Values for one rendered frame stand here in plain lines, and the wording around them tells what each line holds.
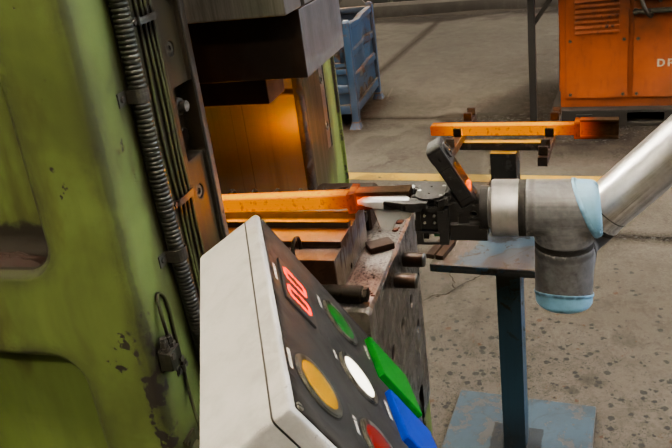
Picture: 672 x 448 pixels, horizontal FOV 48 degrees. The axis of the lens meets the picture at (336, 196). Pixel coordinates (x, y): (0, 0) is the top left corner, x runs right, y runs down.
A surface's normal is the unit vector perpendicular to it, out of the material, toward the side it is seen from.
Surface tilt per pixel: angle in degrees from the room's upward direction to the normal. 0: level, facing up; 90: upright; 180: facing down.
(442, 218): 90
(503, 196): 44
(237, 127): 90
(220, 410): 30
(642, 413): 0
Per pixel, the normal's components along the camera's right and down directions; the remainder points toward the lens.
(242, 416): -0.59, -0.71
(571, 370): -0.12, -0.92
